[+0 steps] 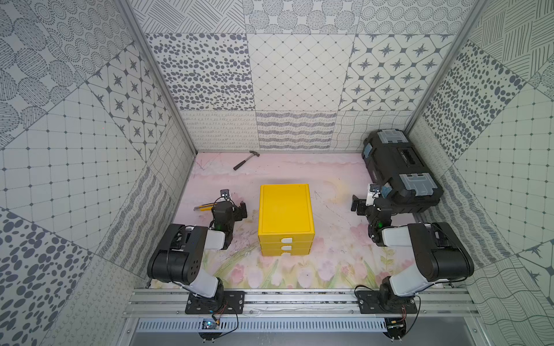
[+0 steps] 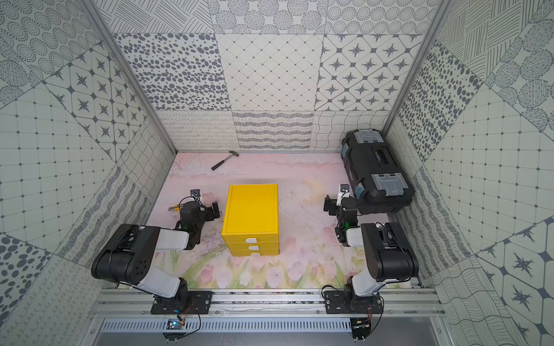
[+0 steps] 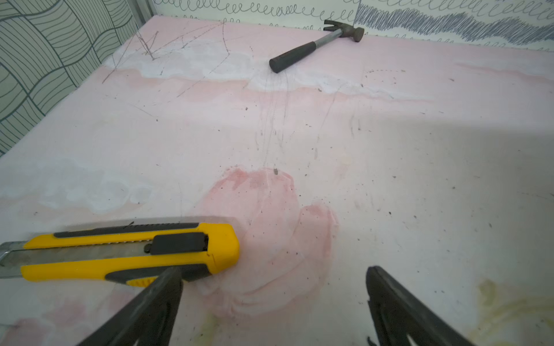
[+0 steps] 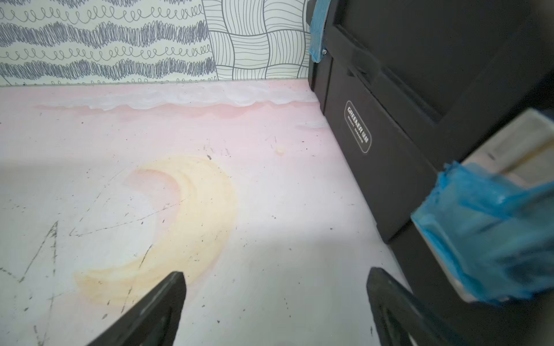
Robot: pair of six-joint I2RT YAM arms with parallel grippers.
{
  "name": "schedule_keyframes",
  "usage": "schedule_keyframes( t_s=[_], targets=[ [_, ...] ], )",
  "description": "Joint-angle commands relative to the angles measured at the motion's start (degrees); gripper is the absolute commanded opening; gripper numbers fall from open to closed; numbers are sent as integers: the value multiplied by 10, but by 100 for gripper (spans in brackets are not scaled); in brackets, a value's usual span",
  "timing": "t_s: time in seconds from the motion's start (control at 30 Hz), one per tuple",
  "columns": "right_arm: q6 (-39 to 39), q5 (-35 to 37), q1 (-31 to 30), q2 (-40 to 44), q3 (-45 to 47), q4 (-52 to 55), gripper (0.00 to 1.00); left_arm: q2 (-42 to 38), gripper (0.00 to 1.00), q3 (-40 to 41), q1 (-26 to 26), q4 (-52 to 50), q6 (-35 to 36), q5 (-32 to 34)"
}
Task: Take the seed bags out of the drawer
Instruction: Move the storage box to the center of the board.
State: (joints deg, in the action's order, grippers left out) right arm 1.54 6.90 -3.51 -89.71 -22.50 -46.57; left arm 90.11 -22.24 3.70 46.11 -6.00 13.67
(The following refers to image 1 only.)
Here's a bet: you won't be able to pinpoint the yellow top drawer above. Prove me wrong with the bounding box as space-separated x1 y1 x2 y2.
258 234 315 245

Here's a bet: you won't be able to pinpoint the yellow drawer cabinet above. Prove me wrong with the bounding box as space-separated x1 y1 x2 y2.
258 184 315 236

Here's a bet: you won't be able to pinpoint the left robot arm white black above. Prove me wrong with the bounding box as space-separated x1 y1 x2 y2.
147 200 248 305

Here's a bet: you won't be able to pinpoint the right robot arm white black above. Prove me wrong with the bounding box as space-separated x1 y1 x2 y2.
351 195 475 305

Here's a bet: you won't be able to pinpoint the yellow utility knife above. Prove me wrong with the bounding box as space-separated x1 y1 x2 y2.
193 203 215 211

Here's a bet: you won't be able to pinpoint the black toolbox grey latches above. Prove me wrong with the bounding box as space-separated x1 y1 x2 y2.
362 129 444 213

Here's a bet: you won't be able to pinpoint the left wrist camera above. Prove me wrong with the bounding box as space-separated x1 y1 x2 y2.
220 189 231 200

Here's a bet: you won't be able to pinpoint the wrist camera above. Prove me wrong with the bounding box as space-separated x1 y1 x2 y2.
365 183 381 206
220 189 231 200

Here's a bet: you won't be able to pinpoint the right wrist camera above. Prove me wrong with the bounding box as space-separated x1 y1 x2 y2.
365 183 381 206

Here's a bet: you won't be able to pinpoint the hammer black handle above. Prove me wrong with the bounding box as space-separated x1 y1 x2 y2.
233 151 260 171

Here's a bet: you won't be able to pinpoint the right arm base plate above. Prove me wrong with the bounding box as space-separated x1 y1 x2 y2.
354 289 418 315

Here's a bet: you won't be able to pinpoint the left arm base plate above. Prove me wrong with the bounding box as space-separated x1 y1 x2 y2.
185 291 245 315

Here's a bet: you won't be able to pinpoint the aluminium rail frame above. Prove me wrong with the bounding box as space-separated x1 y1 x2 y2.
123 288 478 334

